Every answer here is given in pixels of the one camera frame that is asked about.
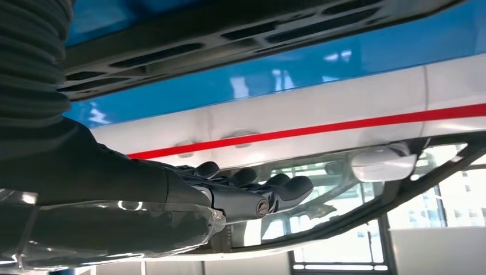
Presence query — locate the white car with red stripe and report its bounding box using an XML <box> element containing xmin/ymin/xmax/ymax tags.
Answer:
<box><xmin>89</xmin><ymin>53</ymin><xmax>486</xmax><ymax>275</ymax></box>

